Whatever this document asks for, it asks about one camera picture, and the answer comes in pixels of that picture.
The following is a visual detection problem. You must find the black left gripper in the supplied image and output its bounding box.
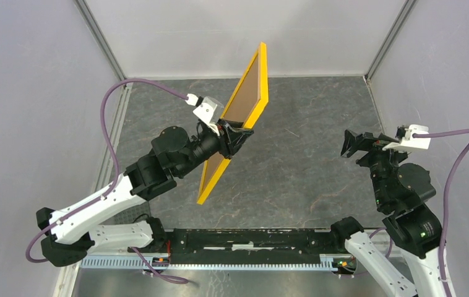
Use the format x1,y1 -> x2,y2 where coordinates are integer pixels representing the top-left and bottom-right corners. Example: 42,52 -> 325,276
176,118 -> 255,178

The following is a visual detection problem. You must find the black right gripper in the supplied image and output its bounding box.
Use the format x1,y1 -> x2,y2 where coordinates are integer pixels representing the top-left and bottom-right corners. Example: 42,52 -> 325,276
340,127 -> 412,207

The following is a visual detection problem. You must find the brown cardboard backing board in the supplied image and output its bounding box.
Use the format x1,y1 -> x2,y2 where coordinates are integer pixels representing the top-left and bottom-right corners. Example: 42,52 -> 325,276
202,54 -> 259,187

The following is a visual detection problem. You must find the orange wooden picture frame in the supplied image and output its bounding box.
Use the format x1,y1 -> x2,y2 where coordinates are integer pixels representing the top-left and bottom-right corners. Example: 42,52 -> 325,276
197,42 -> 269,205

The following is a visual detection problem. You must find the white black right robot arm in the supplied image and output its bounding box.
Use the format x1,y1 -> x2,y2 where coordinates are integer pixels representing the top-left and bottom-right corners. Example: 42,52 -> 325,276
329,124 -> 455,296

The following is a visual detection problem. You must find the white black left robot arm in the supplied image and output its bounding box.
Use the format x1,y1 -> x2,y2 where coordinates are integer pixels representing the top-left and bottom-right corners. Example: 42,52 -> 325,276
36,119 -> 254,267

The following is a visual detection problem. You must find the grey lego baseplate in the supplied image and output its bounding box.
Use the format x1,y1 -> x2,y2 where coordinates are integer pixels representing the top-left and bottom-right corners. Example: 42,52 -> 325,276
100,202 -> 151,225

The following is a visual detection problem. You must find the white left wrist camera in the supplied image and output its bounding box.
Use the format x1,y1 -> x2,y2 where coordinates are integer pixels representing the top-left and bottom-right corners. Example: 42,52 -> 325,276
186,93 -> 225,136

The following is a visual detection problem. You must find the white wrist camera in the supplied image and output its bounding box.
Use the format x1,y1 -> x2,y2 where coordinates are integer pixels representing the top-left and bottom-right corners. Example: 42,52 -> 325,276
382,124 -> 431,153
186,93 -> 225,136

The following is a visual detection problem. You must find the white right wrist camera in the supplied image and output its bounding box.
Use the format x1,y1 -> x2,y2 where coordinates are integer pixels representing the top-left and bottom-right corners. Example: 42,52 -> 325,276
382,124 -> 431,153

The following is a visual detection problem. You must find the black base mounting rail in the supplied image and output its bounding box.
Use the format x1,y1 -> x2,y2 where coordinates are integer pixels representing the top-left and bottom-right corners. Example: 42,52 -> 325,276
127,228 -> 371,265

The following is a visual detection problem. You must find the aluminium extrusion frame rail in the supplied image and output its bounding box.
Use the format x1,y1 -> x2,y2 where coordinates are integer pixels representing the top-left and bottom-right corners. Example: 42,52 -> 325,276
43,221 -> 454,296

